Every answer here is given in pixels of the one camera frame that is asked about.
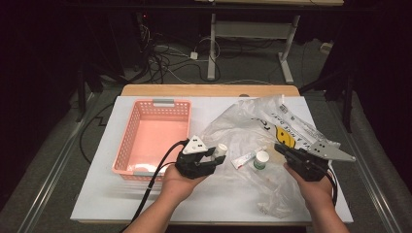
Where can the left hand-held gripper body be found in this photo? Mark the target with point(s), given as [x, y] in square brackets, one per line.
[194, 161]

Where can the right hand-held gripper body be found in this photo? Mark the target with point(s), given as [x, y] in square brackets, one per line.
[311, 166]

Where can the small white bottle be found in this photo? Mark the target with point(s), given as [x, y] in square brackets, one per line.
[221, 149]

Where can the small white jar green label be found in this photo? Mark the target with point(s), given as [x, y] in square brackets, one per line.
[261, 159]

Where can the white ointment tube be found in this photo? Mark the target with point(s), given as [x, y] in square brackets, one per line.
[243, 159]

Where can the clear plastic bag yellow face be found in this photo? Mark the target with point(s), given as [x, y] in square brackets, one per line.
[252, 191]

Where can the pink plastic basket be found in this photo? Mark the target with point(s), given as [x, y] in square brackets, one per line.
[152, 129]

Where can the person's right hand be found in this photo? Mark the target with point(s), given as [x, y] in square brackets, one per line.
[317, 192]

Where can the person's left hand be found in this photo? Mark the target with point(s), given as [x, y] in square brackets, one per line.
[175, 187]

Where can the wooden table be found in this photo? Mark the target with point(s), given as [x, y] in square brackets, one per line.
[210, 90]

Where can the black stand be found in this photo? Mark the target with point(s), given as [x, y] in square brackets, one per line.
[81, 93]
[347, 103]

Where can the white power adapter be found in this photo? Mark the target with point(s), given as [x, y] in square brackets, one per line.
[194, 55]

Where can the white board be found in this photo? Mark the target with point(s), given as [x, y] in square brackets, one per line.
[97, 194]

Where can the white box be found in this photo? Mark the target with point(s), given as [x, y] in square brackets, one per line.
[326, 47]

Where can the metal floor rail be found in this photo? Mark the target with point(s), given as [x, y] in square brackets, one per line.
[366, 174]
[55, 168]

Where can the white desk frame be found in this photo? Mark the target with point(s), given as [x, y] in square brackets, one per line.
[252, 29]

